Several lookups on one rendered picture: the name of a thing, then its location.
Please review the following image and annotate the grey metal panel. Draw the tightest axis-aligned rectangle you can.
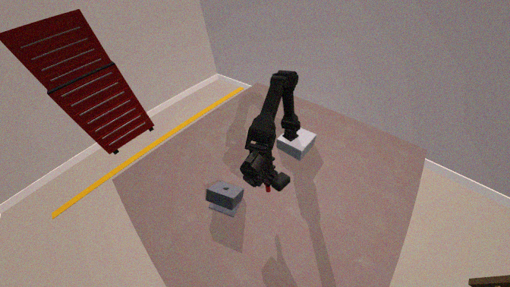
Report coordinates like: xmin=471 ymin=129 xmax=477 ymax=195
xmin=206 ymin=181 xmax=244 ymax=217

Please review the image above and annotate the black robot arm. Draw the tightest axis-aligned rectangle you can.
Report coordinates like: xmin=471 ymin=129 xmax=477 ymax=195
xmin=240 ymin=71 xmax=300 ymax=187

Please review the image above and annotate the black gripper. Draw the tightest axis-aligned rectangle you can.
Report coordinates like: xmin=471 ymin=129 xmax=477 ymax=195
xmin=263 ymin=156 xmax=290 ymax=191

